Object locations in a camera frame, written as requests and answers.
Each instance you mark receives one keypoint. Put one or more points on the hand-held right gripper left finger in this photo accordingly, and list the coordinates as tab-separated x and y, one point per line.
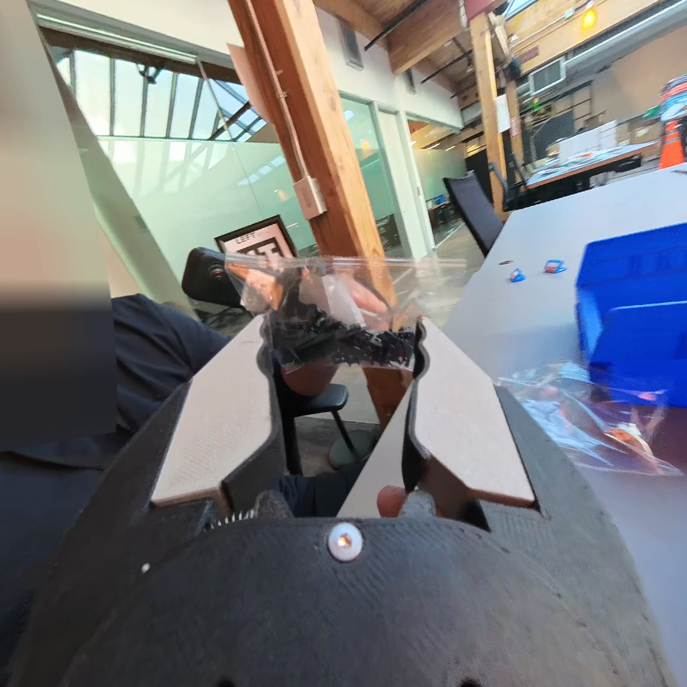
214	424

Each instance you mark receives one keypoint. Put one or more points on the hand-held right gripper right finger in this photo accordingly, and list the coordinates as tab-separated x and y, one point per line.
467	429

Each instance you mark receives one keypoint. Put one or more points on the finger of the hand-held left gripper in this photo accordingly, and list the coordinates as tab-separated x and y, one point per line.
341	303

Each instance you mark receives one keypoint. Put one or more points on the clear bag of black lego pieces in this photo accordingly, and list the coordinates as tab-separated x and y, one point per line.
333	338

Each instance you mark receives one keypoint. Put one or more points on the person's left forearm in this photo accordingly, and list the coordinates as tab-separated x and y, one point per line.
161	349

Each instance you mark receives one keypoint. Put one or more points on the small blue lego piece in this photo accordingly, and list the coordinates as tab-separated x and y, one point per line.
553	266
517	275

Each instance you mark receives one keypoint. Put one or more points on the person's left hand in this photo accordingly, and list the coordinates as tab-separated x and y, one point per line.
367	298

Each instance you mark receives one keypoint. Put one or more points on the person's right hand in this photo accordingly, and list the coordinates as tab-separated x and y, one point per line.
390	500

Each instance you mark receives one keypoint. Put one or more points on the white electrical box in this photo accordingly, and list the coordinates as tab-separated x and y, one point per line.
310	197

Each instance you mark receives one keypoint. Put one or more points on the empty clear plastic bags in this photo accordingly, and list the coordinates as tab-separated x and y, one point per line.
579	424

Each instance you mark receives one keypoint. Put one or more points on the black office chair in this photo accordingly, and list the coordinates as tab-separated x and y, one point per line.
475	214

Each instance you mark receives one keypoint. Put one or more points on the person's dark clothing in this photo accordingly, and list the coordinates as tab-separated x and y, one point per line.
48	526

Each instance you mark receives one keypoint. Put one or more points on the wooden pillar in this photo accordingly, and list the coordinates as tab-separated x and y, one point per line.
306	107

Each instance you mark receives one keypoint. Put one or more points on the blue plastic bin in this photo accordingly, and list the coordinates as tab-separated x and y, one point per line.
633	322

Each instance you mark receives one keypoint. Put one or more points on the long wooden work table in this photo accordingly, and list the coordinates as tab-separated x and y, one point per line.
590	161

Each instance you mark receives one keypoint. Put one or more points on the orange traffic cone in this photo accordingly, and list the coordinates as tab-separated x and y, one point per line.
673	150

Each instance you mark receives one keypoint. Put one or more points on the yellow pendant lamp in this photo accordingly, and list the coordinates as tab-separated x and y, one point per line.
589	17

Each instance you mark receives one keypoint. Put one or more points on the slim wooden post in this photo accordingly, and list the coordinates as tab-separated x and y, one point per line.
491	107

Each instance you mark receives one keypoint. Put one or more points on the white wall air vent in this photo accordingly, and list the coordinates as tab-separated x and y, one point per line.
547	76

